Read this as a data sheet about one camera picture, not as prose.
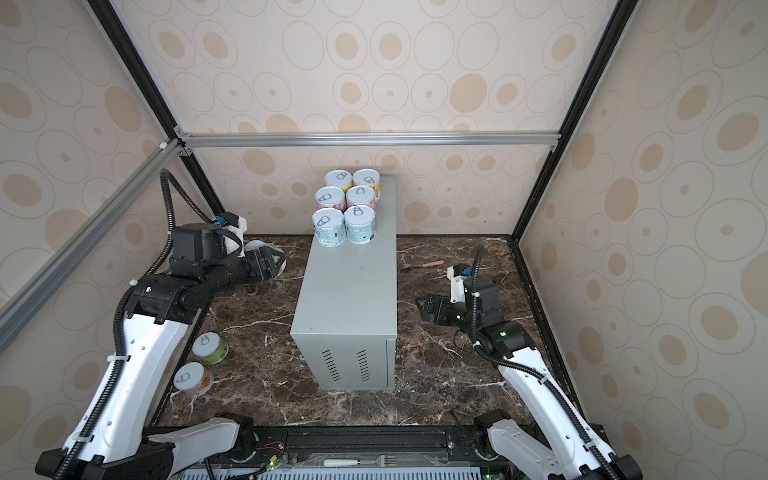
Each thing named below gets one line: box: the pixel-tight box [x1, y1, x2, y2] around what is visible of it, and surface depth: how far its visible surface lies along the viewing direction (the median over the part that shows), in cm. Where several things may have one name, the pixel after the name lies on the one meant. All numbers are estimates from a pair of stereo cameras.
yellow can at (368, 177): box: [353, 168, 381, 202], surface depth 81 cm
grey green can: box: [344, 204, 377, 245], surface depth 71 cm
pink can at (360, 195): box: [345, 185, 377, 211], surface depth 76 cm
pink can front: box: [315, 186, 347, 213], surface depth 76 cm
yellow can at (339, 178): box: [324, 169, 355, 193], surface depth 81 cm
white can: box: [312, 207, 347, 248], surface depth 70 cm
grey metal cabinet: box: [290, 175, 398, 391], surface depth 69 cm
